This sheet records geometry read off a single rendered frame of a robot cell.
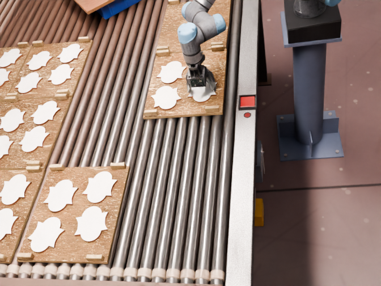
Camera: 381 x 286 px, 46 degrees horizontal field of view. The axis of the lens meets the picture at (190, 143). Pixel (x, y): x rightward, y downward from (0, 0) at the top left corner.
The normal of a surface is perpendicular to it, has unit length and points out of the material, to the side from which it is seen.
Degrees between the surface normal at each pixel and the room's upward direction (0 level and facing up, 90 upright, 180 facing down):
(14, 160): 0
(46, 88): 0
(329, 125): 90
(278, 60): 0
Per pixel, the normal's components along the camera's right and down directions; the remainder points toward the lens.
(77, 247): -0.19, -0.62
